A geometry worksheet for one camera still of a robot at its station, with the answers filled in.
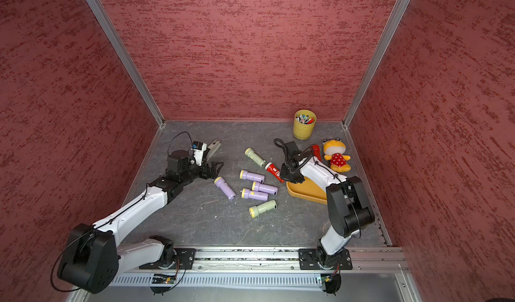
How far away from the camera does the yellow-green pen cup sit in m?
1.06

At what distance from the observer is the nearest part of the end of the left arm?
Answer: 29.7 inches

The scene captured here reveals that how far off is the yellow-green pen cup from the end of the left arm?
51cm
